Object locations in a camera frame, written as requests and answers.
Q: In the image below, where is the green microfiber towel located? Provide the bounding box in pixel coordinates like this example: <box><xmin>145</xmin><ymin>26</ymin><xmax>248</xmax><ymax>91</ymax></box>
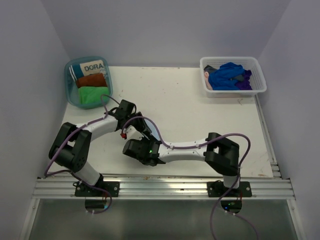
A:
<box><xmin>78</xmin><ymin>86</ymin><xmax>110</xmax><ymax>105</ymax></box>

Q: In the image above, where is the light blue towel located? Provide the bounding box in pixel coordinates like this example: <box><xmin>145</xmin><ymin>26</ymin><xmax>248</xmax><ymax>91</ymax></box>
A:
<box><xmin>144</xmin><ymin>119</ymin><xmax>161</xmax><ymax>141</ymax></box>

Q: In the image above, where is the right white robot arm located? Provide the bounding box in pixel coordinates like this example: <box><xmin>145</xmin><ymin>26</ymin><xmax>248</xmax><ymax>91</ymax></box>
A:
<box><xmin>122</xmin><ymin>132</ymin><xmax>241</xmax><ymax>197</ymax></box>

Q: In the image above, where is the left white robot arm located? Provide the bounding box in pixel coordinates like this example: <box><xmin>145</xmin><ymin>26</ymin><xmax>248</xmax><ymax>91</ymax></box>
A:
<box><xmin>44</xmin><ymin>99</ymin><xmax>156</xmax><ymax>197</ymax></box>

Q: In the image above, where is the brown rolled towel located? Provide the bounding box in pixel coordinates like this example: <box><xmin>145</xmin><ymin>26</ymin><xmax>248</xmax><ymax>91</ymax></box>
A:
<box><xmin>75</xmin><ymin>73</ymin><xmax>108</xmax><ymax>88</ymax></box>

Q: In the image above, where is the blue plastic tub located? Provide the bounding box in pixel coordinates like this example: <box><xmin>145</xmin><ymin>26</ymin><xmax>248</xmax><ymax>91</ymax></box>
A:
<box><xmin>64</xmin><ymin>56</ymin><xmax>113</xmax><ymax>109</ymax></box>

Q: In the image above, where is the Dora printed rolled towel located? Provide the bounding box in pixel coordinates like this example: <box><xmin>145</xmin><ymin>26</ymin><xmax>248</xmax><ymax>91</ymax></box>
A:
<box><xmin>68</xmin><ymin>59</ymin><xmax>105</xmax><ymax>81</ymax></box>

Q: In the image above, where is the pink towel in basket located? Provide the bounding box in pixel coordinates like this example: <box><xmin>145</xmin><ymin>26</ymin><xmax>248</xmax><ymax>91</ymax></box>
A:
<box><xmin>203</xmin><ymin>71</ymin><xmax>213</xmax><ymax>91</ymax></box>

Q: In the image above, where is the dark grey towel in basket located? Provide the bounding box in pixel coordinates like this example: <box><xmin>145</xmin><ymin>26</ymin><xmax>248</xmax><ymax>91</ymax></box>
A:
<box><xmin>203</xmin><ymin>65</ymin><xmax>217</xmax><ymax>74</ymax></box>

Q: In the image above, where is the dark blue towel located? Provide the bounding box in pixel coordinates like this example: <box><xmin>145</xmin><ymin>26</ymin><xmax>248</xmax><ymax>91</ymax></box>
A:
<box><xmin>208</xmin><ymin>62</ymin><xmax>245</xmax><ymax>91</ymax></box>

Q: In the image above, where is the purple towel in basket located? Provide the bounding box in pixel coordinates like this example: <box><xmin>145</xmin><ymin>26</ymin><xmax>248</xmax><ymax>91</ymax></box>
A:
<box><xmin>235</xmin><ymin>70</ymin><xmax>253</xmax><ymax>91</ymax></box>

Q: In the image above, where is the white plastic basket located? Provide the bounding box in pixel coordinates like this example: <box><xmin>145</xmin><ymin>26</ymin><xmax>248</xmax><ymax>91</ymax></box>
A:
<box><xmin>199</xmin><ymin>56</ymin><xmax>267</xmax><ymax>98</ymax></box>

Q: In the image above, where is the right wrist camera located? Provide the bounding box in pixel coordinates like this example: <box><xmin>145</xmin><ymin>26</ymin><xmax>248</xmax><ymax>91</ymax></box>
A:
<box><xmin>120</xmin><ymin>125</ymin><xmax>143</xmax><ymax>140</ymax></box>

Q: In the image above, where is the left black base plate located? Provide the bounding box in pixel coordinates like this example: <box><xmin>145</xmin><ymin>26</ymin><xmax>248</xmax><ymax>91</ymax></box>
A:
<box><xmin>72</xmin><ymin>181</ymin><xmax>120</xmax><ymax>197</ymax></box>

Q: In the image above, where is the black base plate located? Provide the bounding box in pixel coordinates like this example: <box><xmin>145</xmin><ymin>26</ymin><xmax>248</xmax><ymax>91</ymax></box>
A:
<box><xmin>206</xmin><ymin>180</ymin><xmax>253</xmax><ymax>198</ymax></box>
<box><xmin>72</xmin><ymin>181</ymin><xmax>120</xmax><ymax>197</ymax></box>

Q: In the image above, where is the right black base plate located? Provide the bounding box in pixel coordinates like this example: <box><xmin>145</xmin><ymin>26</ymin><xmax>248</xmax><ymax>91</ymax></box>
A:
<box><xmin>206</xmin><ymin>180</ymin><xmax>253</xmax><ymax>198</ymax></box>

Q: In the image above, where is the aluminium mounting rail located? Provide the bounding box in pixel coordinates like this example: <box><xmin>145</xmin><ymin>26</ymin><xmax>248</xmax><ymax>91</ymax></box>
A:
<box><xmin>32</xmin><ymin>173</ymin><xmax>296</xmax><ymax>200</ymax></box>

